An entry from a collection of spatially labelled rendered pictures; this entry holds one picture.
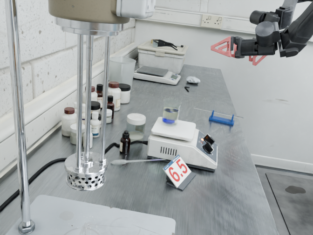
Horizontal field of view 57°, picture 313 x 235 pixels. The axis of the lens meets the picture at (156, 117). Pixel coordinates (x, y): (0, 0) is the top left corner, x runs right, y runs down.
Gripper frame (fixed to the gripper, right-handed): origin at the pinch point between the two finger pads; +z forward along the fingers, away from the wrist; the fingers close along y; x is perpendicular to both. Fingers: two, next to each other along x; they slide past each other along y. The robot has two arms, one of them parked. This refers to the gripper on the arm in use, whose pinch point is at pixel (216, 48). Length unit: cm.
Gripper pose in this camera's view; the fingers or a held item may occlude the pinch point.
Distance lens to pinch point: 110.4
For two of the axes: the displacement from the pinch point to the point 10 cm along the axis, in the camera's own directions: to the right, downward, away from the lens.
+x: 0.0, 9.9, 1.5
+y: -4.5, 1.4, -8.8
